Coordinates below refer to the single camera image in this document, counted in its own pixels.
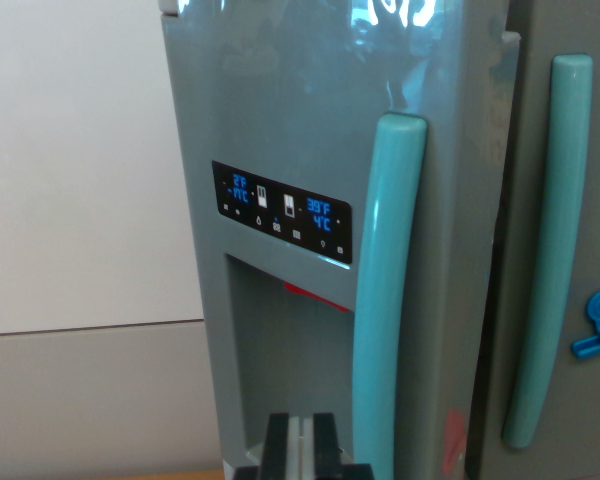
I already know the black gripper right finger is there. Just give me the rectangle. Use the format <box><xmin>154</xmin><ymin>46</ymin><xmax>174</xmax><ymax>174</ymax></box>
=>
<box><xmin>301</xmin><ymin>412</ymin><xmax>345</xmax><ymax>480</ymax></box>

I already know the plain grey fridge door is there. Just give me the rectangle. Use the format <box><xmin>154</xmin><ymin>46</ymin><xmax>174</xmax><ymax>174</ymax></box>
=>
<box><xmin>463</xmin><ymin>0</ymin><xmax>600</xmax><ymax>480</ymax></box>

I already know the teal door handle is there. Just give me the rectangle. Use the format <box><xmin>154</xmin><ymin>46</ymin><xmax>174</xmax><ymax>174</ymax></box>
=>
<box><xmin>500</xmin><ymin>53</ymin><xmax>595</xmax><ymax>449</ymax></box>
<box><xmin>352</xmin><ymin>113</ymin><xmax>428</xmax><ymax>480</ymax></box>

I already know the black temperature display panel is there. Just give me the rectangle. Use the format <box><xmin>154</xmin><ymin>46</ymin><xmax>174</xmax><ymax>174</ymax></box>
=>
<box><xmin>210</xmin><ymin>159</ymin><xmax>354</xmax><ymax>266</ymax></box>

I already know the red dispenser lever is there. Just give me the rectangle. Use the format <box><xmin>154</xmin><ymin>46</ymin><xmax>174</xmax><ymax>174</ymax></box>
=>
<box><xmin>283</xmin><ymin>281</ymin><xmax>352</xmax><ymax>314</ymax></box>

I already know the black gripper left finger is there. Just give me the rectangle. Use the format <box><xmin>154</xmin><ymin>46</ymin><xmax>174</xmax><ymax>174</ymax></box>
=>
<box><xmin>260</xmin><ymin>412</ymin><xmax>302</xmax><ymax>480</ymax></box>

